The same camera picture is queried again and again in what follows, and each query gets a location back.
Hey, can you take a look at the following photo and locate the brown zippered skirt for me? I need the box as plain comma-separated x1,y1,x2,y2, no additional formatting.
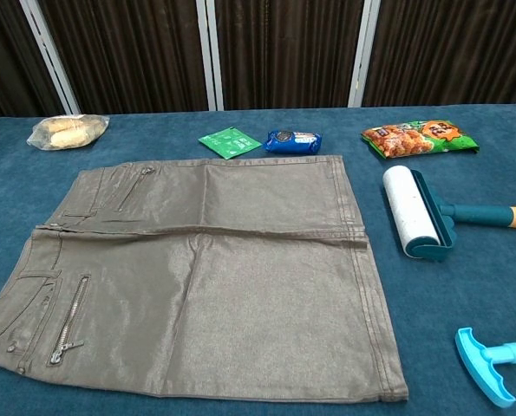
0,154,410,402

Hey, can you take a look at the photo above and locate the green sachet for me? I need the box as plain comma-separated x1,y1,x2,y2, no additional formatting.
197,126,263,160

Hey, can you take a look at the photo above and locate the orange green snack bag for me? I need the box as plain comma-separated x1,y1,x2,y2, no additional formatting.
360,120,480,160

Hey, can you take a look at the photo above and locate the teal handled lint roller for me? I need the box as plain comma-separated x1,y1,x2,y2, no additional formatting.
382,165,516,263

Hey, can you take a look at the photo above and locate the blue cookie pack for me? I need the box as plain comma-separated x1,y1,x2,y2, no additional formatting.
262,129,323,156

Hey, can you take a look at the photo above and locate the clear bag of biscuits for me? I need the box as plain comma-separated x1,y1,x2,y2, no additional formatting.
26,114,111,151

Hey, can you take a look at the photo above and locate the dark folding screen panel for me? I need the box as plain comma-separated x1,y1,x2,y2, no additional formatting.
0,0,82,123
19,0,224,116
195,0,381,112
348,0,516,108

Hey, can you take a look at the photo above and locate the blue toy pump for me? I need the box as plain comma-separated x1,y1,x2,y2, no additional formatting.
454,327,516,409

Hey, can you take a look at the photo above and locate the blue tablecloth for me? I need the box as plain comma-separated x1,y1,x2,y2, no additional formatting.
0,102,516,416

